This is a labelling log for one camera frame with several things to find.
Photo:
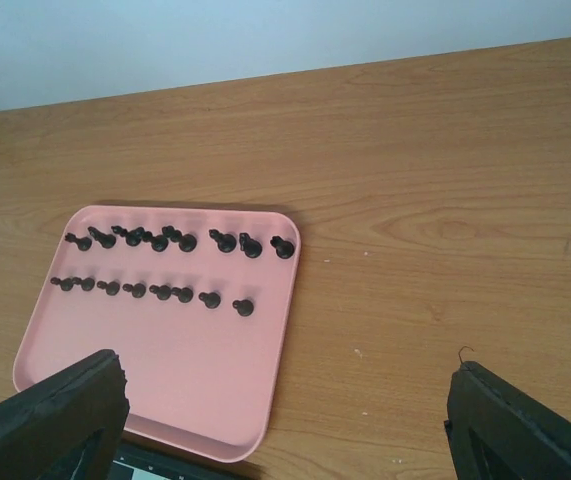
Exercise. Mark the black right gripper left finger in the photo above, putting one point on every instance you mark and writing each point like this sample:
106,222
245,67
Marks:
67,426

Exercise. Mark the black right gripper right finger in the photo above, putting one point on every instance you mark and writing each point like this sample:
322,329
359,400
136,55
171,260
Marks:
496,431

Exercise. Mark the black chess bishop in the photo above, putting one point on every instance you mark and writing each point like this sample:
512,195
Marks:
225,242
131,237

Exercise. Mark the black chess rook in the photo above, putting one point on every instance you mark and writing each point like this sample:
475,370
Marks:
82,243
284,248

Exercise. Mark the black chess king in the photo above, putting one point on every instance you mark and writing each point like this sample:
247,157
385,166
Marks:
158,243

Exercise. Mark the black chess queen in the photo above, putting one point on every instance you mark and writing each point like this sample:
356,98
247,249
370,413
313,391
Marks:
186,242

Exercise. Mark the black and white chessboard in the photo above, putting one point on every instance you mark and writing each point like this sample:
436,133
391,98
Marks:
132,462

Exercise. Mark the pink plastic tray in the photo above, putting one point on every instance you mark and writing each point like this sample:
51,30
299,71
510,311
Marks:
198,379

